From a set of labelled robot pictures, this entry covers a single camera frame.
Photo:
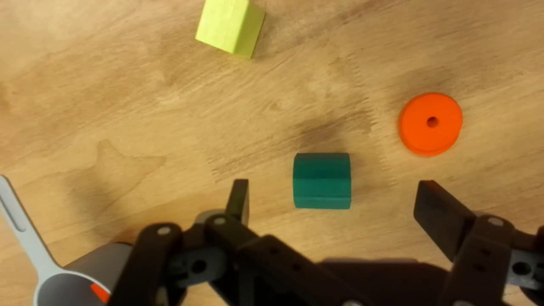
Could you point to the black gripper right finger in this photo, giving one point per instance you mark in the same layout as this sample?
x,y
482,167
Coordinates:
x,y
482,261

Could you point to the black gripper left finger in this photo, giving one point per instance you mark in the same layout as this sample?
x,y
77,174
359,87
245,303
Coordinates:
x,y
227,266

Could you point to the green cylinder block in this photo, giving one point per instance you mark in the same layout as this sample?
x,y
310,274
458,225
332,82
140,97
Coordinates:
x,y
322,181

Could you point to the red-orange cube block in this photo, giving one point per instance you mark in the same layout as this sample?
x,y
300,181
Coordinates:
x,y
101,293

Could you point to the yellow cube block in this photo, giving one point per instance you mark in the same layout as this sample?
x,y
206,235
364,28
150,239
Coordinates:
x,y
232,26

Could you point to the grey measuring cup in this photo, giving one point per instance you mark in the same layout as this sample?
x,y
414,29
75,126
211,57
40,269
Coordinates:
x,y
23,232

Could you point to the orange disc block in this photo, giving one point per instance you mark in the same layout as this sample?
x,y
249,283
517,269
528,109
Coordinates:
x,y
422,137

